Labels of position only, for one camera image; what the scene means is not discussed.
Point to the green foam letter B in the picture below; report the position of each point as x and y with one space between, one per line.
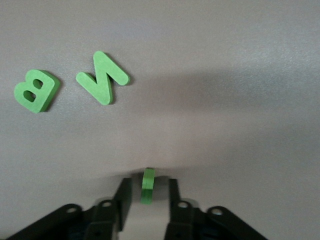
22 97

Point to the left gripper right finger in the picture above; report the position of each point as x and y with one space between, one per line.
185 222

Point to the brown table cover sheet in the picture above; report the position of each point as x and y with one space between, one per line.
225 50

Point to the green foam letter I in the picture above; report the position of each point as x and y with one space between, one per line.
147 186

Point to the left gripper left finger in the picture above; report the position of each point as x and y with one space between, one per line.
100 220

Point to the green foam letter N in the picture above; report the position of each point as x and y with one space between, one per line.
100 87

